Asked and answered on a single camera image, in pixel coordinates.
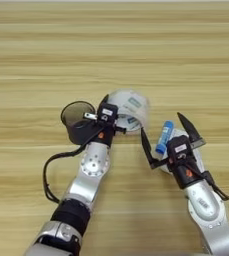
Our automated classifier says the clear packing tape roll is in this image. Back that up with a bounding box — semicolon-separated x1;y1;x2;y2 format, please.
106;88;151;134

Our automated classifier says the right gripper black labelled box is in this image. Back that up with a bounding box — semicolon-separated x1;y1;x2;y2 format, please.
166;134;190;158

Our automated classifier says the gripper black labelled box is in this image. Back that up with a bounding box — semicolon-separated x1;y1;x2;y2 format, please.
166;134;190;158
97;102;119;125

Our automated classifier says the blue glue stick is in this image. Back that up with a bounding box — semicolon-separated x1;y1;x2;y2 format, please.
155;120;175;155

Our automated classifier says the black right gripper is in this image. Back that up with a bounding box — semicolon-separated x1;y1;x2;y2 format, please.
140;112;208;190

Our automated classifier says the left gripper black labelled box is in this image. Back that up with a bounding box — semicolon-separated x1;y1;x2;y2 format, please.
97;102;119;125

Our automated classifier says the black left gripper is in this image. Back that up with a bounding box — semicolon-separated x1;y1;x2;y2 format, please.
83;94;127;148

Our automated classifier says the black mesh pen cup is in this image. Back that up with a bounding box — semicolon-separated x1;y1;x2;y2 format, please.
60;100;99;146

